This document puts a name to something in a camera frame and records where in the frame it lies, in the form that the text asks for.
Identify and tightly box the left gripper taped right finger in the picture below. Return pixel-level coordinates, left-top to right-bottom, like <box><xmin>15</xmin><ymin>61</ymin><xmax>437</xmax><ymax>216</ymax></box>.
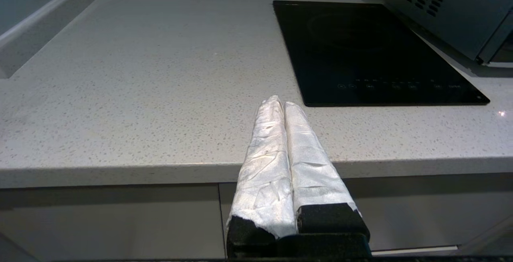
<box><xmin>284</xmin><ymin>101</ymin><xmax>370</xmax><ymax>238</ymax></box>

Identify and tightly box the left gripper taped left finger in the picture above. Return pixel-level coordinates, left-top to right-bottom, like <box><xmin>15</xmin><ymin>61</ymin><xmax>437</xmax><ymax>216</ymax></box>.
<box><xmin>226</xmin><ymin>95</ymin><xmax>298</xmax><ymax>247</ymax></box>

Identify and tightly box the silver microwave oven body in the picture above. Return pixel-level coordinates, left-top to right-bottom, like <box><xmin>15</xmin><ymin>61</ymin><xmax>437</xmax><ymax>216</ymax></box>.
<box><xmin>384</xmin><ymin>0</ymin><xmax>513</xmax><ymax>65</ymax></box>

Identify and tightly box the grey cabinet door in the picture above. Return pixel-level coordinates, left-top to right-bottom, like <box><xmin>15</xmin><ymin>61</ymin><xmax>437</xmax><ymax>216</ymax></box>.
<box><xmin>218</xmin><ymin>173</ymin><xmax>513</xmax><ymax>254</ymax></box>
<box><xmin>0</xmin><ymin>183</ymin><xmax>225</xmax><ymax>262</ymax></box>

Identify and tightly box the black induction cooktop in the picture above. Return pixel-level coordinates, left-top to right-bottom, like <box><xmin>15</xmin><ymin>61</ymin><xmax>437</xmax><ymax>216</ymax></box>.
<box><xmin>273</xmin><ymin>0</ymin><xmax>491</xmax><ymax>107</ymax></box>

